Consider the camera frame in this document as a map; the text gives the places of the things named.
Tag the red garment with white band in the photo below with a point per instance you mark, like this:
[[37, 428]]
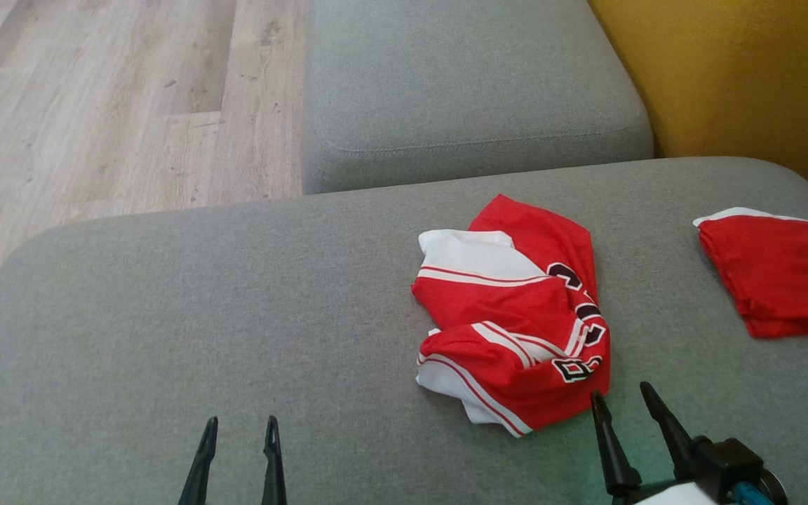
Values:
[[783, 273]]

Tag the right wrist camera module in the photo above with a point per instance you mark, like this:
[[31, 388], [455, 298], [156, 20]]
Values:
[[774, 491]]

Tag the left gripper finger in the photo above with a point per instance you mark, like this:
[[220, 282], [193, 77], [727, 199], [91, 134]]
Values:
[[202, 470], [274, 470]]

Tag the grey sofa seat cushion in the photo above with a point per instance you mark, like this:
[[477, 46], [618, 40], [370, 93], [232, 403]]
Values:
[[236, 315]]

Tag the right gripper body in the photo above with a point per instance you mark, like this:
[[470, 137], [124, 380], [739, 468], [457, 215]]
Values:
[[723, 463]]

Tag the grey sofa ottoman cushion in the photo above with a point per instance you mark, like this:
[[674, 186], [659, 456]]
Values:
[[460, 77]]

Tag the red white striped jersey shorts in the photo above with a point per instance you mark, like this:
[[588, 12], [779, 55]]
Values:
[[509, 301]]

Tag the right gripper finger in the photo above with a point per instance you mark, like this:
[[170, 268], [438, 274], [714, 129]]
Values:
[[614, 459], [672, 435]]

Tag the yellow cushion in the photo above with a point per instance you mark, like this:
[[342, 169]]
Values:
[[726, 70]]

